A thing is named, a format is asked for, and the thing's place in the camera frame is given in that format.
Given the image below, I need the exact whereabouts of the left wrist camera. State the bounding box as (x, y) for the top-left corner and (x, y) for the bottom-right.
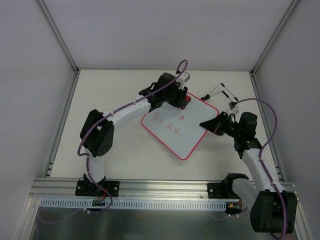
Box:
(176, 72), (191, 90)

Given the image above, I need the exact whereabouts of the red bone-shaped eraser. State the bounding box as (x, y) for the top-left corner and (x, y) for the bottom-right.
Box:
(180, 95), (191, 110)

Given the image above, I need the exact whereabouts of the right aluminium frame post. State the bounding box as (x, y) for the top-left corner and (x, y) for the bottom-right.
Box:
(250, 0), (301, 76)

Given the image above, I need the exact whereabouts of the wire whiteboard stand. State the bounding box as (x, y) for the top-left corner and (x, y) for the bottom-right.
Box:
(200, 82), (239, 112)

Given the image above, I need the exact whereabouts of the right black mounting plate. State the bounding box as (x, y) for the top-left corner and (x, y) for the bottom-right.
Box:
(206, 182), (228, 199)

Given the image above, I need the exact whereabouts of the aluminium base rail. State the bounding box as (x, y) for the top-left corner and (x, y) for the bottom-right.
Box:
(29, 177), (298, 203)

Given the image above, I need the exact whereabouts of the white slotted cable duct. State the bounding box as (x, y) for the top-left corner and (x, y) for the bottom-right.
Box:
(39, 198), (227, 212)

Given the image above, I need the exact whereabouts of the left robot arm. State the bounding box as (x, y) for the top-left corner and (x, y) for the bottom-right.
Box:
(75, 71), (190, 197)

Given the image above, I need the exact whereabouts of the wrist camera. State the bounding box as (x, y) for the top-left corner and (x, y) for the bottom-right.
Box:
(226, 101), (240, 116)
(176, 72), (191, 90)

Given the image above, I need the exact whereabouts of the pink framed whiteboard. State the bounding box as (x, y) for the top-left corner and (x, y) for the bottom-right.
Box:
(141, 92), (220, 161)

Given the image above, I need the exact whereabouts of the black mounting plate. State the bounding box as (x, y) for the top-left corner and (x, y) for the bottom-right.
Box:
(206, 182), (228, 199)
(75, 179), (120, 197)

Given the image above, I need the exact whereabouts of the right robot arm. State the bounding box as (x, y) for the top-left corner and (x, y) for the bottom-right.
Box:
(200, 112), (298, 237)

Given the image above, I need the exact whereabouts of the left aluminium frame post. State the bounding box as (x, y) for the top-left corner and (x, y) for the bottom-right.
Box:
(35, 0), (79, 74)

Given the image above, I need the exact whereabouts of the aluminium frame post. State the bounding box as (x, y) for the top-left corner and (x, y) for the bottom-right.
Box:
(250, 0), (301, 76)
(35, 0), (79, 74)

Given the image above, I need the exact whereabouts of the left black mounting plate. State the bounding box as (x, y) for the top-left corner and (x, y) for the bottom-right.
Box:
(75, 179), (120, 197)

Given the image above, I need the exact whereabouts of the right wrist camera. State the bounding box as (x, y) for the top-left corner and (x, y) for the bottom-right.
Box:
(226, 101), (240, 116)

